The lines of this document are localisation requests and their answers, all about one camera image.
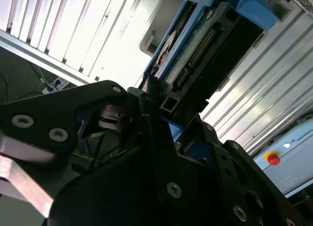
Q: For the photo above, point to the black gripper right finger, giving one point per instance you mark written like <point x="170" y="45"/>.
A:
<point x="244" y="177"/>

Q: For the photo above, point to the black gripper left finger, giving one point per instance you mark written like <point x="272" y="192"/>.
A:
<point x="49" y="108"/>

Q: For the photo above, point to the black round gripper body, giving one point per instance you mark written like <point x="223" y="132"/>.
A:
<point x="110" y="194"/>

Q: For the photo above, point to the hard disk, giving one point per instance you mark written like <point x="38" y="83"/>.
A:
<point x="190" y="50"/>

